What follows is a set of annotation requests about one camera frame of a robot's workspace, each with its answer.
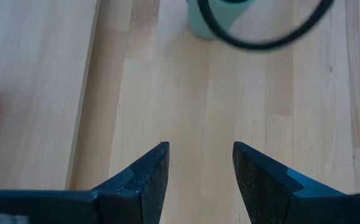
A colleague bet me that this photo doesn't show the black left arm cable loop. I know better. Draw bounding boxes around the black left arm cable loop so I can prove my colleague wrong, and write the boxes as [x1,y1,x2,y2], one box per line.
[197,0,335,51]

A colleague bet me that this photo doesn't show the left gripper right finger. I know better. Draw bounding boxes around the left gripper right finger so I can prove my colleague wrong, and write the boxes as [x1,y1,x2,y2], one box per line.
[232,141,360,224]

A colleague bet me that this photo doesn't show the teal mug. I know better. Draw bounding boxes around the teal mug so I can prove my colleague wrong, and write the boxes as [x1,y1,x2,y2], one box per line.
[186,0,257,40]

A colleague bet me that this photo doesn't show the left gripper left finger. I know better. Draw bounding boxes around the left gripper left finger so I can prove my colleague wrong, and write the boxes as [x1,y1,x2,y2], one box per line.
[0,141,170,224]

